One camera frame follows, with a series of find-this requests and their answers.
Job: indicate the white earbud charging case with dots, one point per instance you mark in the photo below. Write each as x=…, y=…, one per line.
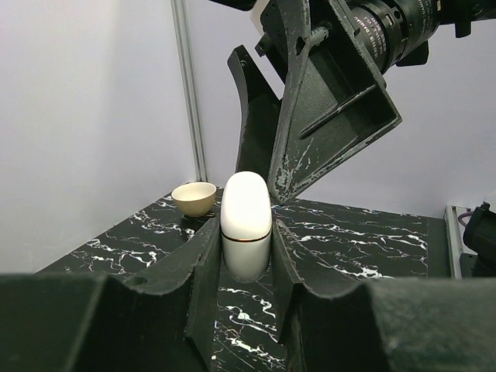
x=246, y=226

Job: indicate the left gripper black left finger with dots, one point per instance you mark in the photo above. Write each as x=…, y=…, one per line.
x=161, y=319

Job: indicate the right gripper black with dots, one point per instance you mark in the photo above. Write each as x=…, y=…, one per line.
x=334, y=104

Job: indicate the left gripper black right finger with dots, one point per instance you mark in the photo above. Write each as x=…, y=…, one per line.
x=329, y=322

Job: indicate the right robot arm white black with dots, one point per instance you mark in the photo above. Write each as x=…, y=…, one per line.
x=397, y=33

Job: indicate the black marbled table mat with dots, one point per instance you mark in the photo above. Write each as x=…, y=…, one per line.
x=357, y=242

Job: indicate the beige wooden bowl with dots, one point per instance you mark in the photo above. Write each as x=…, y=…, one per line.
x=194, y=199

